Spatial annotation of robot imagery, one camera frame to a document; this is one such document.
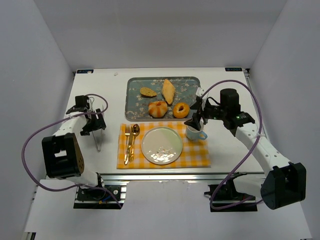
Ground gold knife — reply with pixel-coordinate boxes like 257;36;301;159
124;127;134;165

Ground gold fork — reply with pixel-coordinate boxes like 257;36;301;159
124;125;131;166

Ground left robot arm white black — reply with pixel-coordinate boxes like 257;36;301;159
41;95;106;187

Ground blue corner label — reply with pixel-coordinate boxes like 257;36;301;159
224;67;243;72
76;69;94;74

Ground brown seeded bread slice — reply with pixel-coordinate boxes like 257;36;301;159
139;87;158;98

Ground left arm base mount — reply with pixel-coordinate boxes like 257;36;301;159
73;174;128;210

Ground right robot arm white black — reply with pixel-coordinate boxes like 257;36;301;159
185;88;307;210

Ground purple cable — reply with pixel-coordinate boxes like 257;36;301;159
199;79;264;210
21;93;123;209

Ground aluminium table front rail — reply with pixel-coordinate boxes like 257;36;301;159
44;172;266;185

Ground white blue mug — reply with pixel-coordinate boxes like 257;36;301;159
185;121;208;141

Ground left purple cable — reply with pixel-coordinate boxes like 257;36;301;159
21;93;123;209

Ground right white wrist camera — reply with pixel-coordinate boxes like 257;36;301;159
195;87;205;99

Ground gold spoon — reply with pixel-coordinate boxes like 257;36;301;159
129;124;140;162

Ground white green round plate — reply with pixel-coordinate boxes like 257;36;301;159
140;126;183;166

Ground right blue corner label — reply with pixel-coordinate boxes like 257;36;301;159
224;67;243;72

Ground yellow checkered placemat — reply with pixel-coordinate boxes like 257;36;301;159
117;121;211;169

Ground round striped bread bun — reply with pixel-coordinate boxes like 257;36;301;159
148;101;168;118

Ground left blue corner label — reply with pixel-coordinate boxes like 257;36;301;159
76;69;94;74

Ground blue floral tray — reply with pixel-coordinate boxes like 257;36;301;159
124;76;201;122

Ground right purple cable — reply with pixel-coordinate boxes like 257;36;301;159
199;79;264;210

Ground long pale bread loaf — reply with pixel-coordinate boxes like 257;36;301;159
161;79;176;105

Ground orange bagel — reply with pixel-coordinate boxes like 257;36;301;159
172;102;190;119

